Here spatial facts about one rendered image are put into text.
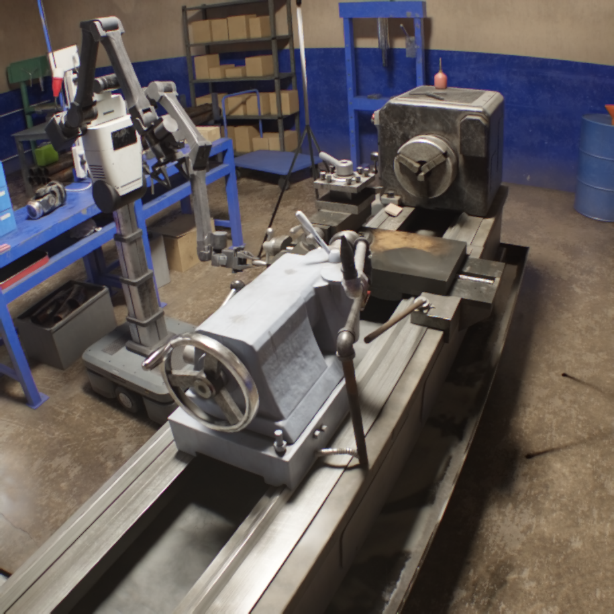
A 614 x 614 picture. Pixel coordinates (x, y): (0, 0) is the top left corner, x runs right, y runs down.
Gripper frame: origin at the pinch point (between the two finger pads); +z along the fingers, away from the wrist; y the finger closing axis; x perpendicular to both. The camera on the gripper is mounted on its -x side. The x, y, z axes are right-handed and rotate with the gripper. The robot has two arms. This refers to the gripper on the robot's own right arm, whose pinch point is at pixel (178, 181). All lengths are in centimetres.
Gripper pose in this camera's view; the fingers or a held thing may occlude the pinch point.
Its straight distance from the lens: 186.1
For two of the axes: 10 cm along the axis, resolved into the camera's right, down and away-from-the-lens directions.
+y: 5.1, -4.4, 7.4
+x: -7.1, 2.7, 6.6
